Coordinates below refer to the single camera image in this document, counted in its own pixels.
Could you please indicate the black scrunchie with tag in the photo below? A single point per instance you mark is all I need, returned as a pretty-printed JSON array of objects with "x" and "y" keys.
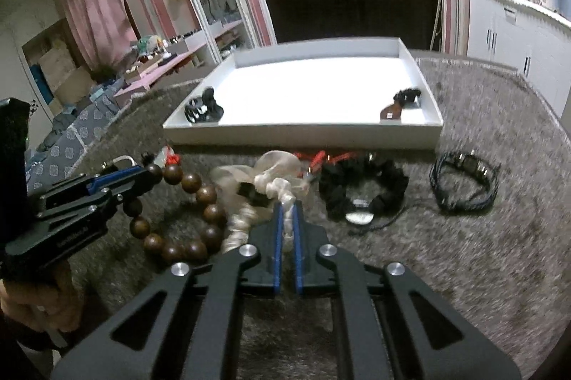
[{"x": 339, "y": 183}]

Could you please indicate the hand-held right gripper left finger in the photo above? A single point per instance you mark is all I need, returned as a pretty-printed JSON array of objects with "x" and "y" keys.
[{"x": 279, "y": 250}]

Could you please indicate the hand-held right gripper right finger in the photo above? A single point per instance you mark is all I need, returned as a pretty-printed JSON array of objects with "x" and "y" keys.
[{"x": 298, "y": 268}]

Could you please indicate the person's left hand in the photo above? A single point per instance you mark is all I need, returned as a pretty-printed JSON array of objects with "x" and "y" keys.
[{"x": 35, "y": 304}]

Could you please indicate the grey patterned sofa cover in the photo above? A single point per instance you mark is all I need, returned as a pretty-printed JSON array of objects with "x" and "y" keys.
[{"x": 67, "y": 139}]

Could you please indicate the pink side table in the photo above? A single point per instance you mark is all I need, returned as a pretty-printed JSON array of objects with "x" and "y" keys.
[{"x": 151, "y": 72}]

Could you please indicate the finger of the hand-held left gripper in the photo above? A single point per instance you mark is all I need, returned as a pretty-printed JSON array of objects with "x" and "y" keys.
[
  {"x": 67, "y": 237},
  {"x": 116, "y": 177}
]

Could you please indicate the person's left forearm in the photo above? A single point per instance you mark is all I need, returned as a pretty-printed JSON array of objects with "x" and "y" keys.
[{"x": 18, "y": 355}]

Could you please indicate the white shallow tray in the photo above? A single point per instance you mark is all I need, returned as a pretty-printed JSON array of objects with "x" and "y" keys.
[{"x": 312, "y": 94}]

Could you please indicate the white bangle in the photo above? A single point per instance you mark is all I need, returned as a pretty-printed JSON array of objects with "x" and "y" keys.
[{"x": 125, "y": 159}]

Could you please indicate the cardboard boxes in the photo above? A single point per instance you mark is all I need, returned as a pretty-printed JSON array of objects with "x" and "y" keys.
[{"x": 62, "y": 67}]

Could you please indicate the pale jade pendant red knot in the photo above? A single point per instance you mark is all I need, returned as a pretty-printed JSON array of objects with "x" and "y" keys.
[{"x": 166, "y": 154}]

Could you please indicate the white cabinet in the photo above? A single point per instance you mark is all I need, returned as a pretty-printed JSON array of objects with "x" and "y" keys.
[{"x": 513, "y": 36}]

